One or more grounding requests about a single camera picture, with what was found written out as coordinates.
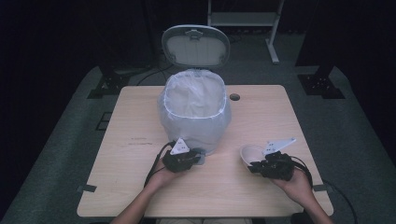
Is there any black floor plate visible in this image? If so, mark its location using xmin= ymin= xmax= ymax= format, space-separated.
xmin=95 ymin=111 xmax=114 ymax=132

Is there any right hand-held gripper black cable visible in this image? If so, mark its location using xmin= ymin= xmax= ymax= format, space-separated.
xmin=290 ymin=155 xmax=359 ymax=224

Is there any person's left hand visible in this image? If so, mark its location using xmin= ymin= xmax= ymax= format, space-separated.
xmin=148 ymin=160 xmax=188 ymax=191

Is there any blue-grey pedal trash can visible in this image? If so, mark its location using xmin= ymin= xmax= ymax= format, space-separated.
xmin=157 ymin=24 xmax=233 ymax=166

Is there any black stand base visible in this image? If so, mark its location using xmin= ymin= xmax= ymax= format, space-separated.
xmin=297 ymin=63 xmax=346 ymax=100
xmin=87 ymin=64 xmax=134 ymax=100

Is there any person's right hand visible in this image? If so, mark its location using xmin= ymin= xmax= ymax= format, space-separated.
xmin=270 ymin=169 xmax=316 ymax=205

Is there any left hand-held gripper black cable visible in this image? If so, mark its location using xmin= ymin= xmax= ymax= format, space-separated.
xmin=143 ymin=141 xmax=176 ymax=189

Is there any black floor cable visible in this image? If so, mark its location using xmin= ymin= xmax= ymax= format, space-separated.
xmin=136 ymin=63 xmax=175 ymax=86

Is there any white metal stand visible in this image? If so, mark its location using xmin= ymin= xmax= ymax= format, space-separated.
xmin=206 ymin=0 xmax=286 ymax=65

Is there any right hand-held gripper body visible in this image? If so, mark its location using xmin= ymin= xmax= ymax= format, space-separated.
xmin=261 ymin=137 xmax=297 ymax=182

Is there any hand-held gripper black cable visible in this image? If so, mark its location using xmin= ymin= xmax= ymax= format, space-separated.
xmin=143 ymin=141 xmax=176 ymax=189
xmin=290 ymin=155 xmax=359 ymax=224

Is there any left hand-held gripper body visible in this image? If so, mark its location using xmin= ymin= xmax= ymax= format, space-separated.
xmin=162 ymin=137 xmax=200 ymax=174

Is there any white bowl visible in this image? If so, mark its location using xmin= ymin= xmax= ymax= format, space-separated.
xmin=239 ymin=144 xmax=269 ymax=168

